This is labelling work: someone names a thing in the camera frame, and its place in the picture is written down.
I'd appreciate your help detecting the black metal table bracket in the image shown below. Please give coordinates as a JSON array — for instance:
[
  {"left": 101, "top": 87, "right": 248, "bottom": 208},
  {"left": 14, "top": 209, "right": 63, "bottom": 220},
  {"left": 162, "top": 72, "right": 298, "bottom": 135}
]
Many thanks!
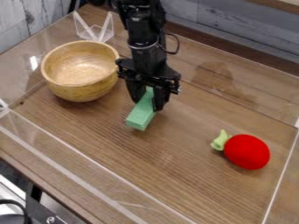
[{"left": 25, "top": 183, "right": 81, "bottom": 224}]

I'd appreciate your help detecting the black cable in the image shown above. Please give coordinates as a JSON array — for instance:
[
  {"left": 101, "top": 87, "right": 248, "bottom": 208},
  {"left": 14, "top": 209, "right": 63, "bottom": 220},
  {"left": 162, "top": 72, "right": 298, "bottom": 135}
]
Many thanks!
[{"left": 0, "top": 199, "right": 33, "bottom": 224}]

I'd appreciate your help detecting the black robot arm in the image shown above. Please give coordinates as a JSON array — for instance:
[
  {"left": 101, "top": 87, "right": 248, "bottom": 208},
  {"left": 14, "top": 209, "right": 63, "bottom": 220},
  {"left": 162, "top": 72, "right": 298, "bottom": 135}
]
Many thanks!
[{"left": 117, "top": 0, "right": 182, "bottom": 111}]

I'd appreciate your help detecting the red plush tomato toy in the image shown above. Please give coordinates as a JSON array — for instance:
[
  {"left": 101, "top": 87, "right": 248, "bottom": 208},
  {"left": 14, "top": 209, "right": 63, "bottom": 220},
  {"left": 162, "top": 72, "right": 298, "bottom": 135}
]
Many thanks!
[{"left": 210, "top": 129, "right": 272, "bottom": 170}]

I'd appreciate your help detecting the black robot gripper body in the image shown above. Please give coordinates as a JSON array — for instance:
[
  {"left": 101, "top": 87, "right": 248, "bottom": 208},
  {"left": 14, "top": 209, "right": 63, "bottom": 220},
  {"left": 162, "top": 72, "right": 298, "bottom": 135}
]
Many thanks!
[{"left": 115, "top": 43, "right": 183, "bottom": 95}]

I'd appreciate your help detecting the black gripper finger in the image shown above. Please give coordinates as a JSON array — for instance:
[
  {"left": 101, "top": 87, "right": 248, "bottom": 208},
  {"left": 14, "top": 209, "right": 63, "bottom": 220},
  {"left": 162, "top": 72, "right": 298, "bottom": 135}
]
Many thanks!
[
  {"left": 126, "top": 80, "right": 146, "bottom": 103},
  {"left": 153, "top": 86, "right": 171, "bottom": 111}
]

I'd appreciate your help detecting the brown wooden bowl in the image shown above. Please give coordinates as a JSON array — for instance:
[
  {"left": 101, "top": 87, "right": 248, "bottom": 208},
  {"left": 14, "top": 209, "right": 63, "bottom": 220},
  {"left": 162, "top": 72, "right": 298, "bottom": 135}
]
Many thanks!
[{"left": 42, "top": 40, "right": 119, "bottom": 102}]

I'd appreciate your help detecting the clear acrylic corner bracket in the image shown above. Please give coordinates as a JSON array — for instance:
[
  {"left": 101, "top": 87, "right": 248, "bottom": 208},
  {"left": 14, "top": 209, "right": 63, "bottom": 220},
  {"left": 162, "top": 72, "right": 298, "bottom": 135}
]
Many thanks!
[{"left": 73, "top": 11, "right": 115, "bottom": 43}]

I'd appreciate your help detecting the green foam block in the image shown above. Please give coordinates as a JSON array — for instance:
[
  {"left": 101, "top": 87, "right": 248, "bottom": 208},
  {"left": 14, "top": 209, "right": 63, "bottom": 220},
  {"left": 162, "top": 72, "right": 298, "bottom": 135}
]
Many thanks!
[{"left": 126, "top": 87, "right": 155, "bottom": 131}]

